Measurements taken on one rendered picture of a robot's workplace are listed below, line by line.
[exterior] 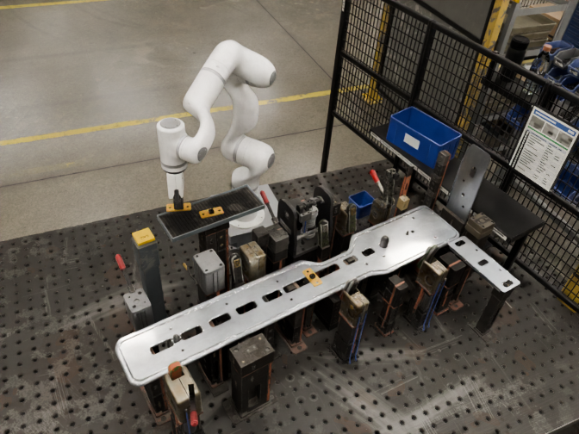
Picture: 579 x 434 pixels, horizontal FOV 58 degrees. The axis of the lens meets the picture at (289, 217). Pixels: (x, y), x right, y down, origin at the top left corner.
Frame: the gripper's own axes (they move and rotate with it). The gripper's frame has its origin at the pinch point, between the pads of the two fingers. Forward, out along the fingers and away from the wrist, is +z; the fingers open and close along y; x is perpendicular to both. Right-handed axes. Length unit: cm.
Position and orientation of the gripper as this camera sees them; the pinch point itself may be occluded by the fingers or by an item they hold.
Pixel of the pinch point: (178, 201)
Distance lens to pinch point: 183.5
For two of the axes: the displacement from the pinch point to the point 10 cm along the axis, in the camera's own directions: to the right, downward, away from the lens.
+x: 9.9, -0.6, 1.6
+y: 1.6, 6.7, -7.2
